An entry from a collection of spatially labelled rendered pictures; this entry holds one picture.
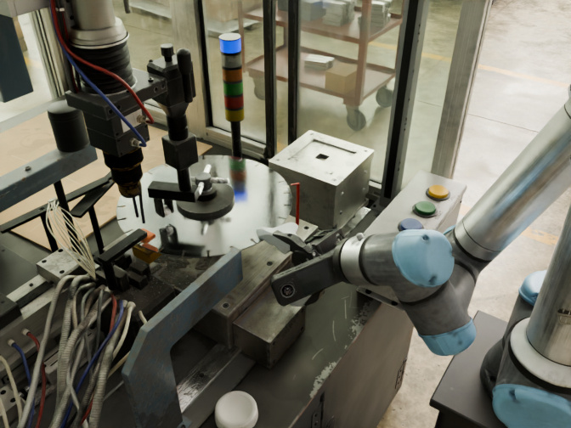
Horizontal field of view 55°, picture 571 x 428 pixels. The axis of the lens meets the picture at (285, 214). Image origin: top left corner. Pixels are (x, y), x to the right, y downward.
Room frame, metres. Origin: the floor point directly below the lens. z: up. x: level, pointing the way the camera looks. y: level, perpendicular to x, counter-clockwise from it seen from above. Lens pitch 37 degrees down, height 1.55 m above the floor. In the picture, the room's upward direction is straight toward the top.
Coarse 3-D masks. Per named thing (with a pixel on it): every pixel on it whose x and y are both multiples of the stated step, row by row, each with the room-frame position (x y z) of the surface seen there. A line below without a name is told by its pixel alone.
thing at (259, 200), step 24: (168, 168) 0.96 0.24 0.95; (192, 168) 0.96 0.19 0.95; (216, 168) 0.96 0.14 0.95; (240, 168) 0.96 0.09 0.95; (264, 168) 0.96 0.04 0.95; (144, 192) 0.88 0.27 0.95; (240, 192) 0.88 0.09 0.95; (264, 192) 0.88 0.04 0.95; (288, 192) 0.88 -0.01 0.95; (120, 216) 0.80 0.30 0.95; (144, 216) 0.80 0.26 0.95; (168, 216) 0.80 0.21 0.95; (216, 216) 0.80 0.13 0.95; (240, 216) 0.80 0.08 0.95; (264, 216) 0.80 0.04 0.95; (168, 240) 0.73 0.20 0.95; (192, 240) 0.73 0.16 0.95; (216, 240) 0.73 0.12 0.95; (240, 240) 0.73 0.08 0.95
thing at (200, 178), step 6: (210, 168) 0.89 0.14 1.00; (198, 174) 0.86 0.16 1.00; (204, 174) 0.86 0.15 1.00; (192, 180) 0.85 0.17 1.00; (198, 180) 0.84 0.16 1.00; (204, 180) 0.84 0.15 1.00; (210, 180) 0.85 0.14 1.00; (216, 180) 0.84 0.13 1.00; (222, 180) 0.84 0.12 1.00; (228, 180) 0.84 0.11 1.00; (204, 186) 0.84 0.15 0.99; (210, 186) 0.84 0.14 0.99; (204, 192) 0.84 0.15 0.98
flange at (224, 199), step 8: (216, 184) 0.89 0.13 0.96; (224, 184) 0.89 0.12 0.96; (208, 192) 0.84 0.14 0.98; (216, 192) 0.85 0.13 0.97; (224, 192) 0.86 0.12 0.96; (232, 192) 0.86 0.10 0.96; (176, 200) 0.83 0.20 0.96; (200, 200) 0.83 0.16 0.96; (208, 200) 0.83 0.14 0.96; (216, 200) 0.83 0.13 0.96; (224, 200) 0.83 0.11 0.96; (232, 200) 0.84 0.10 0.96; (184, 208) 0.81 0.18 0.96; (192, 208) 0.81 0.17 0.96; (200, 208) 0.81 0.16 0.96; (208, 208) 0.81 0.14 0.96; (216, 208) 0.81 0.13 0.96; (224, 208) 0.81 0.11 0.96; (192, 216) 0.80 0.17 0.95; (200, 216) 0.80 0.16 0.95; (208, 216) 0.80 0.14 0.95
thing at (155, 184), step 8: (184, 176) 0.77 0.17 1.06; (152, 184) 0.79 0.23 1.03; (160, 184) 0.79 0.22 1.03; (168, 184) 0.79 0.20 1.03; (176, 184) 0.79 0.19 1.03; (184, 184) 0.77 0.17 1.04; (192, 184) 0.79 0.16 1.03; (152, 192) 0.77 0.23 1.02; (160, 192) 0.77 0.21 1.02; (168, 192) 0.77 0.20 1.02; (176, 192) 0.77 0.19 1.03; (184, 192) 0.76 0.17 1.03; (192, 192) 0.76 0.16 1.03; (160, 200) 0.77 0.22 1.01; (168, 200) 0.79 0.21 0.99; (184, 200) 0.76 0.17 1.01; (192, 200) 0.76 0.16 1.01; (160, 208) 0.77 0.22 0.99; (160, 216) 0.78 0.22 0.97
